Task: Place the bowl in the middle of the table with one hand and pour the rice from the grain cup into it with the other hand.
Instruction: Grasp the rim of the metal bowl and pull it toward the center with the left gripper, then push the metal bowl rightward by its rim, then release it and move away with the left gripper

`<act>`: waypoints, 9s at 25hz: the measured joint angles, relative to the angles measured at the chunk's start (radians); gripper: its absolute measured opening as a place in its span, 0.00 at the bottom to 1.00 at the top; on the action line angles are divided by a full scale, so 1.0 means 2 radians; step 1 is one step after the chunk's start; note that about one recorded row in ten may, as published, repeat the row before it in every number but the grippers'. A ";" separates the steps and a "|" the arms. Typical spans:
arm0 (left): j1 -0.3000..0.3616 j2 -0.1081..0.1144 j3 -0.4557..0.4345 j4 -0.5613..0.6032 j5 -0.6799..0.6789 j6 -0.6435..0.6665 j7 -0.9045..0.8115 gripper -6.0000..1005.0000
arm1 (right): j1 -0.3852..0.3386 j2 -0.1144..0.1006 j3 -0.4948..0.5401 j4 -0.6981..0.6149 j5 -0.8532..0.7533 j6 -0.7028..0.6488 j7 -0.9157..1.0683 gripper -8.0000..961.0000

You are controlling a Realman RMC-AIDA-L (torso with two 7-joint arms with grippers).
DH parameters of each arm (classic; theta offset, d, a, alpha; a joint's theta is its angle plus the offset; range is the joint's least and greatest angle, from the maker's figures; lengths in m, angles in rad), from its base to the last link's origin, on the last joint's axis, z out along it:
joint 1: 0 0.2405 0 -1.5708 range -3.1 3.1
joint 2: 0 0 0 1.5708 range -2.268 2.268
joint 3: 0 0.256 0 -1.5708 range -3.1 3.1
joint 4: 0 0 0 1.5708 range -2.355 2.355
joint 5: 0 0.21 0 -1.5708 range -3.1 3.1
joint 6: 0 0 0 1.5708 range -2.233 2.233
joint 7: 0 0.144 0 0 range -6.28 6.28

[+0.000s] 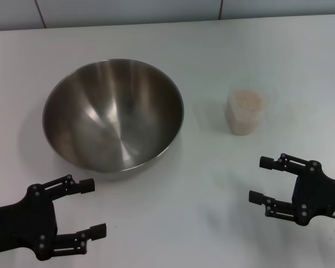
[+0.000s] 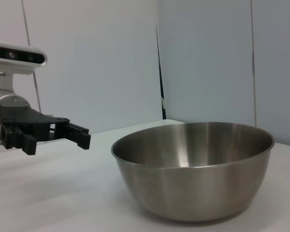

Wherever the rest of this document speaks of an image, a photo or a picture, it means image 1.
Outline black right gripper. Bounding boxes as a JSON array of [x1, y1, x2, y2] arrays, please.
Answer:
[[248, 152, 335, 227]]

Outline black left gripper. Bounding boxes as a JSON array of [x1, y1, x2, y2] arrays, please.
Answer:
[[0, 174, 108, 262]]

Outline clear plastic cup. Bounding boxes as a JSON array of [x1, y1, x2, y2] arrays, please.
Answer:
[[226, 88, 266, 137]]

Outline white rice grains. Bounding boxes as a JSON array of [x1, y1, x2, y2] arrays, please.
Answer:
[[227, 89, 265, 136]]

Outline stainless steel mixing bowl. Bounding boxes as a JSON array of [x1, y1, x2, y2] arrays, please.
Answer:
[[42, 58, 185, 181]]

